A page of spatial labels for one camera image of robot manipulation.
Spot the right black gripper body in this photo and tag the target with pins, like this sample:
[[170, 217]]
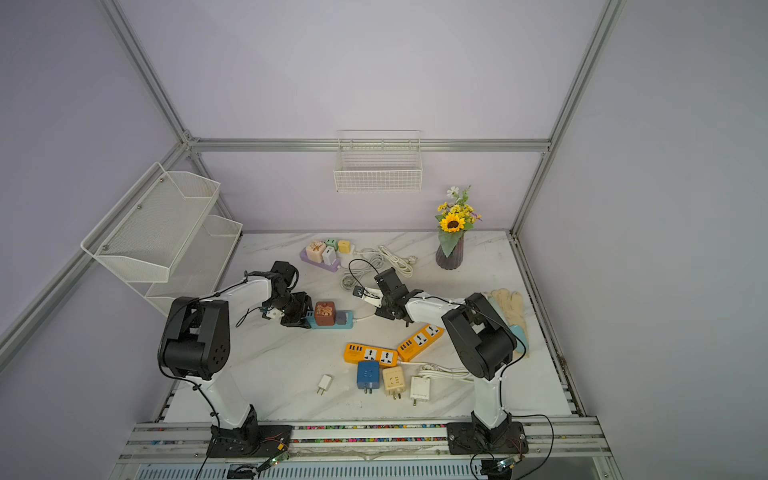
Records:
[[387, 309]]

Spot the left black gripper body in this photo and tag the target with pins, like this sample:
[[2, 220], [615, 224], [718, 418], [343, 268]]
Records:
[[296, 310]]

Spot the brown cube adapter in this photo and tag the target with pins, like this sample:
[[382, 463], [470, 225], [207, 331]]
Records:
[[325, 313]]

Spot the teal power strip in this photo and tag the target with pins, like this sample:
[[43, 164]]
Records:
[[344, 320]]

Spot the orange power strip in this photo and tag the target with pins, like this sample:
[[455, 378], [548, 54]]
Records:
[[355, 353], [419, 342]]

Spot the small white adapter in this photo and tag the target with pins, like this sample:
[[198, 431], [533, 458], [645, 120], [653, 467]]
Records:
[[329, 256]]

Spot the small white plug charger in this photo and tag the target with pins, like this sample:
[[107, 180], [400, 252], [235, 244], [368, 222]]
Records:
[[324, 384]]

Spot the beige cube adapter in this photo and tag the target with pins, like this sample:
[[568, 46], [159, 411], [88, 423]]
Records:
[[394, 381]]

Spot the blue cube adapter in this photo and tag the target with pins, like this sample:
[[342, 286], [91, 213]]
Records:
[[368, 376]]

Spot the pink white cube adapter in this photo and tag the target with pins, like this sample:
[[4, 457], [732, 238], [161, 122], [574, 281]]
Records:
[[313, 251]]

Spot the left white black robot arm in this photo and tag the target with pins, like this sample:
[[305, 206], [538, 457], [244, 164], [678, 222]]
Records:
[[196, 342]]

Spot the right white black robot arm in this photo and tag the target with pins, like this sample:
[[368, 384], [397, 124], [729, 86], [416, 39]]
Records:
[[482, 339]]

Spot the dark purple ribbed vase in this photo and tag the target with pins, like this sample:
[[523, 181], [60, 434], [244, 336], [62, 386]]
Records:
[[449, 254]]

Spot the sunflower bouquet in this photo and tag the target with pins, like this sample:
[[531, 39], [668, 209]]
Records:
[[457, 214]]

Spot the lower white mesh shelf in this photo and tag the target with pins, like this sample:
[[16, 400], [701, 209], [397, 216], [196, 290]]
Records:
[[202, 266]]

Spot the white mesh shelf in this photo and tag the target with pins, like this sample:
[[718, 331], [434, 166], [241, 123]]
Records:
[[202, 266], [144, 237]]

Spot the beige work glove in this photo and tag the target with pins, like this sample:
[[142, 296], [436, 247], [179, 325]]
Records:
[[510, 306]]

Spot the teal garden trowel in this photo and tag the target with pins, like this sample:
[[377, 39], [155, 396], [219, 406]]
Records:
[[521, 339]]

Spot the upper white mesh shelf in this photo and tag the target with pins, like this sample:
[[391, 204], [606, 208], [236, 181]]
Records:
[[144, 237]]

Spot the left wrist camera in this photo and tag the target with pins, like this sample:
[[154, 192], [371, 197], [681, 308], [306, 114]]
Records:
[[271, 313]]

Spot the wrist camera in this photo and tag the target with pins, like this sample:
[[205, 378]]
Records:
[[271, 313], [364, 293]]

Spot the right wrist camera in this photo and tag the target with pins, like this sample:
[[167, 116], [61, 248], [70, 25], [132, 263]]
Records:
[[364, 293]]

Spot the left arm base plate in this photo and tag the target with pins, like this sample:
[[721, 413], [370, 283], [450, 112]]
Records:
[[265, 441]]

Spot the white wire wall basket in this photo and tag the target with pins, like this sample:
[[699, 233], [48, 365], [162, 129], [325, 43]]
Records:
[[378, 161]]

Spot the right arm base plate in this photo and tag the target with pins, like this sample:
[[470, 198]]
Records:
[[468, 438]]

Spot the aluminium front rail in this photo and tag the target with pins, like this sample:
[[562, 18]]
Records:
[[371, 440]]

